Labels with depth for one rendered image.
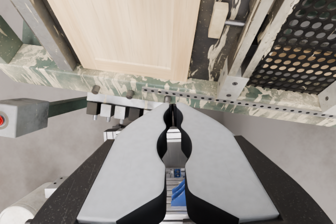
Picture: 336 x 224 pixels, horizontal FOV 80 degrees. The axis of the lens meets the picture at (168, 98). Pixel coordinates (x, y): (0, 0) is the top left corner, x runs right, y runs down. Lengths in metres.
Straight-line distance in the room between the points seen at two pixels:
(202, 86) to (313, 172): 1.48
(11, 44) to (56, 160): 1.29
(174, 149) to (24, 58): 1.03
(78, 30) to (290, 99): 0.70
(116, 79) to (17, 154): 1.63
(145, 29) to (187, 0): 0.14
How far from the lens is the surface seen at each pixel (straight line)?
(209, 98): 0.72
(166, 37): 0.57
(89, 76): 0.77
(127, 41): 0.62
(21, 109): 0.91
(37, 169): 2.17
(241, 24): 0.53
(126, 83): 0.73
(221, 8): 0.49
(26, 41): 1.05
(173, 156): 1.49
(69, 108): 1.25
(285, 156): 1.88
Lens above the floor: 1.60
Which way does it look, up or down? 84 degrees down
